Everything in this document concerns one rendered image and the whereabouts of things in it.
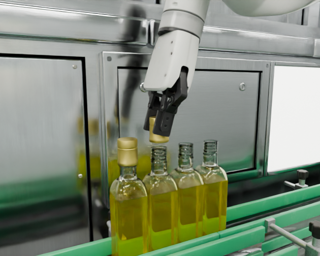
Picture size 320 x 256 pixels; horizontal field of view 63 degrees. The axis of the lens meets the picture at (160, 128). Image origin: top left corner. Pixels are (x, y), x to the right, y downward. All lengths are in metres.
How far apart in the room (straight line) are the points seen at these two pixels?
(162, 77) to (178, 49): 0.05
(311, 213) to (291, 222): 0.07
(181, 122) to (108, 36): 0.25
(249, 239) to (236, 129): 0.29
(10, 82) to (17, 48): 0.06
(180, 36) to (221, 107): 0.31
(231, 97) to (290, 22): 0.34
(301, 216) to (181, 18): 0.53
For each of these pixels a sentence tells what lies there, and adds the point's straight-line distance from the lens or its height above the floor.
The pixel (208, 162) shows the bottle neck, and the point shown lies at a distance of 0.53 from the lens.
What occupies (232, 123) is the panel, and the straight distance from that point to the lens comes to 0.72.
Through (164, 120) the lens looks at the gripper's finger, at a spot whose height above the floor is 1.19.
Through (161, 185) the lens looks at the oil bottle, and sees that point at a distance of 0.46.
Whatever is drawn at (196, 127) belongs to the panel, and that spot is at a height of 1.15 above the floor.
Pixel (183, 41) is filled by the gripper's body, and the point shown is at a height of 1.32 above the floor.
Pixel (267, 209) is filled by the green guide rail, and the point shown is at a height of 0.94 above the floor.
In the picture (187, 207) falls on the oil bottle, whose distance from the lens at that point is 0.51.
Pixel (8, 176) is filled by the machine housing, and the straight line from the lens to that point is 0.60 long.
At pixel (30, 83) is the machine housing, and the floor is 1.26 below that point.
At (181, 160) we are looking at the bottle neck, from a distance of 0.49.
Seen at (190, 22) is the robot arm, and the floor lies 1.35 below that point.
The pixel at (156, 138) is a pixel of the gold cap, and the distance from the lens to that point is 0.45.
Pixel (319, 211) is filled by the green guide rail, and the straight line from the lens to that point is 0.78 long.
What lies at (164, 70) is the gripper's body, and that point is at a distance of 0.42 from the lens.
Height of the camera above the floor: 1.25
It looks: 9 degrees down
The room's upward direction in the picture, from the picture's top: straight up
